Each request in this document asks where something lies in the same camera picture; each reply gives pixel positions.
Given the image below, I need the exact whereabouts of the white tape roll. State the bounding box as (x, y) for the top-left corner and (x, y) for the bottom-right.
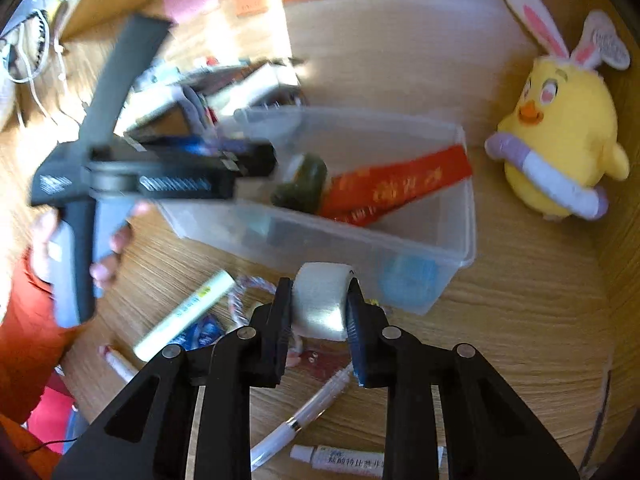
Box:
(292, 262), (355, 341)

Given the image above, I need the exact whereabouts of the white ointment tube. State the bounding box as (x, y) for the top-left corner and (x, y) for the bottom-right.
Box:
(290, 442), (446, 479)

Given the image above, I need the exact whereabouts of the stack of books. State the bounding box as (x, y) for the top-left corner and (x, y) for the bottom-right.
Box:
(115, 58), (306, 136)

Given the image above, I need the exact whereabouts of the dark green bottle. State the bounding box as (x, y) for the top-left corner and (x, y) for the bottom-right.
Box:
(270, 153), (328, 214)

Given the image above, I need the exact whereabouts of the blue tape roll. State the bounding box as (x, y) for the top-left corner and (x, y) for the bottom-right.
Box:
(378, 256), (438, 314)

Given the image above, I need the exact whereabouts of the blue card pack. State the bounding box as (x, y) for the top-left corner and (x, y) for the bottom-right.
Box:
(172, 313), (226, 351)

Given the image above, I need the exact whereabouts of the white cylindrical tube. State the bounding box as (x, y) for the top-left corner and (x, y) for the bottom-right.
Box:
(134, 271), (235, 362)

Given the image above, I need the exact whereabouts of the red envelope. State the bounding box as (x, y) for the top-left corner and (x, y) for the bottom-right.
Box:
(318, 144), (472, 226)

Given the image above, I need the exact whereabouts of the white pen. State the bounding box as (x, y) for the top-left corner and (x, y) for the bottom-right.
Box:
(250, 363), (354, 471)

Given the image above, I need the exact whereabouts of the clear plastic storage bin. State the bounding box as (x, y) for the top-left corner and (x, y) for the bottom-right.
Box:
(160, 107), (476, 314)

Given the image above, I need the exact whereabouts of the yellow chick plush toy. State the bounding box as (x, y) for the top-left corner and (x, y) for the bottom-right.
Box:
(485, 0), (630, 221)

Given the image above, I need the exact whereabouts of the pink white braided rope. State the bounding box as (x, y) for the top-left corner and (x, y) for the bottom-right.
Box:
(226, 275), (279, 331)

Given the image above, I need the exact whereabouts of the white cable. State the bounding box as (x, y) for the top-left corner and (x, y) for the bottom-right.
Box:
(1, 0), (76, 126)

